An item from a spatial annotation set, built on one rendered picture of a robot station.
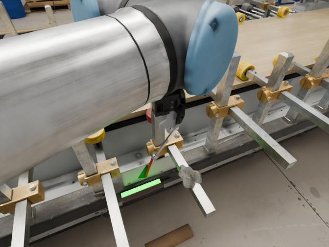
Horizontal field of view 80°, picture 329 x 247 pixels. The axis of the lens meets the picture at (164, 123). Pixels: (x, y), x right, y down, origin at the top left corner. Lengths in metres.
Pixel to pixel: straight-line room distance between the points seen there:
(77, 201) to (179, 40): 0.75
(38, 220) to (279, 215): 1.46
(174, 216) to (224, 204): 0.39
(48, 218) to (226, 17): 0.82
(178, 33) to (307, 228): 1.68
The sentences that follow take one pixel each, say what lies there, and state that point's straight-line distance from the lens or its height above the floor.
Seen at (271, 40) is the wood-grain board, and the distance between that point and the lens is 1.63.
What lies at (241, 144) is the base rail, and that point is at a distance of 1.01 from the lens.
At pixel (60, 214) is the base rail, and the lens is 0.86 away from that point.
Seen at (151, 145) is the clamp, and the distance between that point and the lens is 0.72.
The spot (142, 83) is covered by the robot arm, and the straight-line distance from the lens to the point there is 0.16.
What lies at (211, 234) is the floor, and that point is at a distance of 1.52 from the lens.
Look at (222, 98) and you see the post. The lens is 0.72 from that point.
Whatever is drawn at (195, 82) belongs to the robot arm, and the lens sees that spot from 0.19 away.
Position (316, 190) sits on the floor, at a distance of 1.98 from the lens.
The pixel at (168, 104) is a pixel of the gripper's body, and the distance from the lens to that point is 0.47.
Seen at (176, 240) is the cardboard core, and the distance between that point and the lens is 1.40.
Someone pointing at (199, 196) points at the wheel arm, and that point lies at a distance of 0.63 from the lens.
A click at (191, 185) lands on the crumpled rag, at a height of 0.87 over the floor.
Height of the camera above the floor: 1.42
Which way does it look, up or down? 44 degrees down
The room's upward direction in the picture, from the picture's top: straight up
